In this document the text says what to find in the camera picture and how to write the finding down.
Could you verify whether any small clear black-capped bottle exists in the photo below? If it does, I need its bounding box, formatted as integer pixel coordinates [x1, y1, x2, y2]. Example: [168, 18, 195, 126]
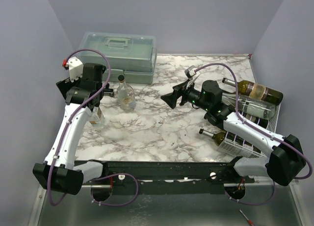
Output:
[117, 75, 136, 112]

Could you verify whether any clear liquor bottle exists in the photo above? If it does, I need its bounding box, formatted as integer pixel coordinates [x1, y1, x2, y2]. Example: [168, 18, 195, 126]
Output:
[89, 106, 105, 129]

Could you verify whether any green wine bottle silver neck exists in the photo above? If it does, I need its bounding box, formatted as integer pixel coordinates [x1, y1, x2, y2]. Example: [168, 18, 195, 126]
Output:
[199, 128, 227, 146]

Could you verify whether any tall clear glass bottle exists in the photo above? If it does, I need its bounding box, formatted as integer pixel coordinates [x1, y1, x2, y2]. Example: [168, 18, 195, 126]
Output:
[222, 93, 276, 120]

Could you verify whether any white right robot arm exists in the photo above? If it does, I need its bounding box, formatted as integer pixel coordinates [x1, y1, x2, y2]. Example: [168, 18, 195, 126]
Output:
[160, 80, 306, 186]

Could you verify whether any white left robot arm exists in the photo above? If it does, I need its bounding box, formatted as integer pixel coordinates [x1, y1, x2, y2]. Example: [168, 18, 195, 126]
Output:
[32, 63, 109, 195]

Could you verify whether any top wine bottle on rack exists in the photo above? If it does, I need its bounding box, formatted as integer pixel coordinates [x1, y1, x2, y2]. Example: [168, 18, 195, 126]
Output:
[222, 77, 284, 106]

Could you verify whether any black metal pipe fitting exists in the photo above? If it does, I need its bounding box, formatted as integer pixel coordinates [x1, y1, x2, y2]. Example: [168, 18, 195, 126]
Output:
[103, 83, 114, 97]

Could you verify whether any translucent green storage box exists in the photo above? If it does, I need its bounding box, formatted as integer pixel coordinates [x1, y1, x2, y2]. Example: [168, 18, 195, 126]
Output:
[79, 32, 157, 84]

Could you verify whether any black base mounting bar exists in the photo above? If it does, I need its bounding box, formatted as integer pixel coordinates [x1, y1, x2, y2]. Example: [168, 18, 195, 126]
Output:
[87, 161, 243, 195]

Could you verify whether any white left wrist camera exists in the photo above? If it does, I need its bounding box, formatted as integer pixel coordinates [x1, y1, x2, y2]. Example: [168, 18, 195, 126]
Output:
[62, 56, 83, 82]

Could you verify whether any white wire wine rack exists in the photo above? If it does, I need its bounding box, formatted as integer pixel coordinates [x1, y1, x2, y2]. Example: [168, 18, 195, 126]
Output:
[222, 101, 278, 157]

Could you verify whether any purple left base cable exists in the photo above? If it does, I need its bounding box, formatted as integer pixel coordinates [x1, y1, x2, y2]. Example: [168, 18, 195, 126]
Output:
[92, 173, 140, 207]

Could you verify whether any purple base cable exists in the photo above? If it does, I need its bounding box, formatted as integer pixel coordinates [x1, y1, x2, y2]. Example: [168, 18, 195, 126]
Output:
[224, 179, 277, 206]
[92, 173, 140, 207]

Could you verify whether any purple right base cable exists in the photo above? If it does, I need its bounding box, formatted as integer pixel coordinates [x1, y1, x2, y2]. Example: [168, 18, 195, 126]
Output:
[224, 179, 277, 206]

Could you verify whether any red handled screwdriver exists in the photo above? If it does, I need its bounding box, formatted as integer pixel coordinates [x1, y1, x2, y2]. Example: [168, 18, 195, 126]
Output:
[239, 210, 254, 226]

